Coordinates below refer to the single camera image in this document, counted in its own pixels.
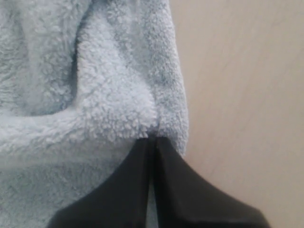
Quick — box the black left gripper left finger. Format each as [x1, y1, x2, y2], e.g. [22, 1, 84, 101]
[48, 139, 150, 228]

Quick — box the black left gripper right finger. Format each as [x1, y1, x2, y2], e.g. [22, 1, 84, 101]
[154, 137, 270, 228]

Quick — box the light blue fluffy towel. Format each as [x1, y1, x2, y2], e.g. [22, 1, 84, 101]
[0, 0, 189, 228]

